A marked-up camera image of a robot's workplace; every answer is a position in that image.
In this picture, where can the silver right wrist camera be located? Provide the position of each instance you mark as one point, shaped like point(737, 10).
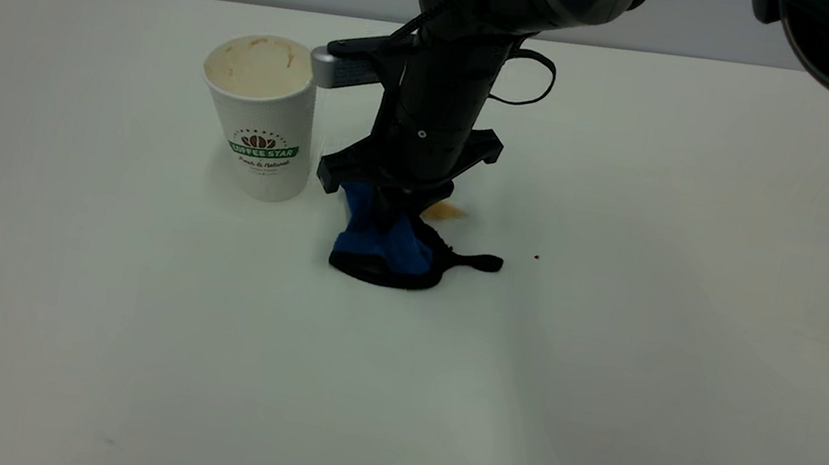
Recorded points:
point(344, 70)

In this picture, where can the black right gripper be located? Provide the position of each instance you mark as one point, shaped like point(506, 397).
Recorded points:
point(427, 145)

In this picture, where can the brown coffee spill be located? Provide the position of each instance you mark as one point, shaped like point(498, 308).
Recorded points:
point(448, 210)

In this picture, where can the blue and black cloth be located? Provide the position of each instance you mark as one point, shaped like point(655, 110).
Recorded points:
point(387, 253)

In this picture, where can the white paper coffee cup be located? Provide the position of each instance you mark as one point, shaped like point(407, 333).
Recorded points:
point(264, 122)

